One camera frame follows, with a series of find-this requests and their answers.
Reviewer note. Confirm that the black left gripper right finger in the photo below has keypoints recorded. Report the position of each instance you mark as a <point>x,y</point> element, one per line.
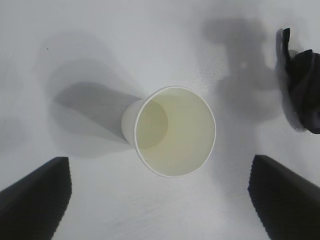
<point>287,205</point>

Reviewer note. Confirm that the white paper cup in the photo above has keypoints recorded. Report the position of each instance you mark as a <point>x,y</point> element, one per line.
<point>180,135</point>

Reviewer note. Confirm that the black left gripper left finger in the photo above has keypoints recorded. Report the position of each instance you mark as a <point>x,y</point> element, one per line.
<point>32,202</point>

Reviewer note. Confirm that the dark purple cloth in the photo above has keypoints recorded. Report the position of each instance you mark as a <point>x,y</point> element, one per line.
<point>305,87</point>

